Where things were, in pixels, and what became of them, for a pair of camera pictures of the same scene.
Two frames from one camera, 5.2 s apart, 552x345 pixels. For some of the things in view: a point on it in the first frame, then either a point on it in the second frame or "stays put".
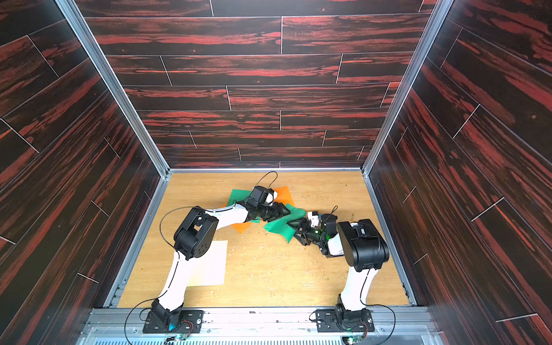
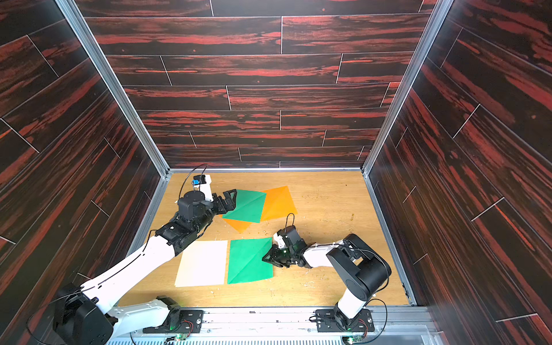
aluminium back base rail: [266, 170] stays put
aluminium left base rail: [115, 293] stays put
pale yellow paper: [210, 268] stays put
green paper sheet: [280, 224] to [246, 264]
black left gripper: [277, 213] to [229, 205]
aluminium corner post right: [438, 11] stays put
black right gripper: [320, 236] to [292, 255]
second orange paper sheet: [241, 227] stays put
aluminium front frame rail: [261, 326] stays put
